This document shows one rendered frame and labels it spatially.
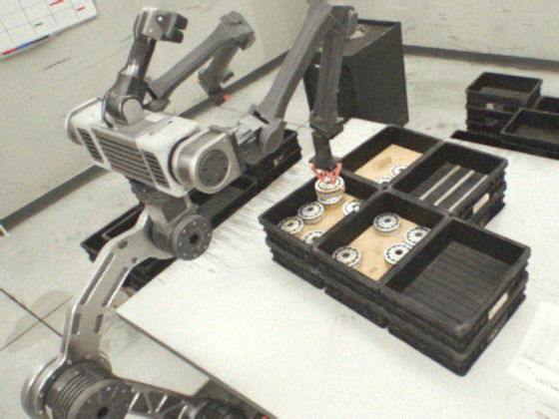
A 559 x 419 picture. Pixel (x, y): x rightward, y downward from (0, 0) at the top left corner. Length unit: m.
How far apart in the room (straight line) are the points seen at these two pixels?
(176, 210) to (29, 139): 2.95
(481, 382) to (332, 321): 0.53
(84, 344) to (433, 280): 1.06
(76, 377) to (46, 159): 3.06
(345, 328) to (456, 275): 0.41
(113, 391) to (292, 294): 0.67
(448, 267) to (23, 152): 3.45
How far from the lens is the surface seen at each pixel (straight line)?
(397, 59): 3.73
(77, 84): 4.55
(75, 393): 1.61
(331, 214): 2.02
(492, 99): 3.32
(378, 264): 1.77
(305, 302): 1.88
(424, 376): 1.64
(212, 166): 1.25
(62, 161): 4.59
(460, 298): 1.65
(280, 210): 1.99
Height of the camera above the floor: 2.07
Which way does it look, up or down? 37 degrees down
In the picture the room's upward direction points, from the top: 10 degrees counter-clockwise
